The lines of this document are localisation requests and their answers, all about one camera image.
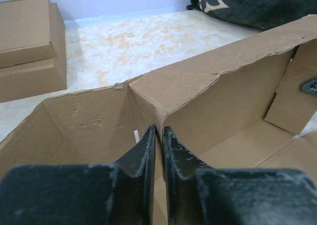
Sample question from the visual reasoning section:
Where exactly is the small folded cardboard box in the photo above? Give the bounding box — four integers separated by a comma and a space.
0, 0, 59, 68

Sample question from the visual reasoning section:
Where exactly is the large folded cardboard box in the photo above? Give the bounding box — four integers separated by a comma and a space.
0, 3, 67, 103

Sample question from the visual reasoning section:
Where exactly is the brown cardboard box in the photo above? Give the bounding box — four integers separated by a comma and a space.
0, 15, 317, 225

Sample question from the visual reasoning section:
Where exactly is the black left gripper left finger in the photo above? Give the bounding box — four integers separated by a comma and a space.
0, 125, 156, 225

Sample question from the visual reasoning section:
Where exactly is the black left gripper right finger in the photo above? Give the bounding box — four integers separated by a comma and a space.
163, 126, 317, 225

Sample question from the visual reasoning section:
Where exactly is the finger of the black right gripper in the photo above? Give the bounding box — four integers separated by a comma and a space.
300, 79, 317, 94

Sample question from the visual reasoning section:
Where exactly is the black floral plush pillow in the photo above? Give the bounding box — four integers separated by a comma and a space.
186, 0, 317, 30

